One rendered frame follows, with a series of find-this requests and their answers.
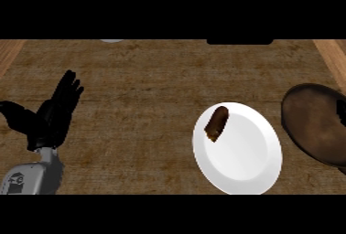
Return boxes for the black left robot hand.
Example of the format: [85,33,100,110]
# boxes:
[0,69,85,153]

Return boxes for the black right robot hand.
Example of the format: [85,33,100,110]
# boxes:
[335,99,346,128]

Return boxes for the dark brown pan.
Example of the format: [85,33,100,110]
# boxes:
[279,82,346,176]

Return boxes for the white oval plate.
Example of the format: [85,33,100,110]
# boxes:
[192,101,283,196]

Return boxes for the black appliance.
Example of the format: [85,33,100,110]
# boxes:
[205,38,274,46]

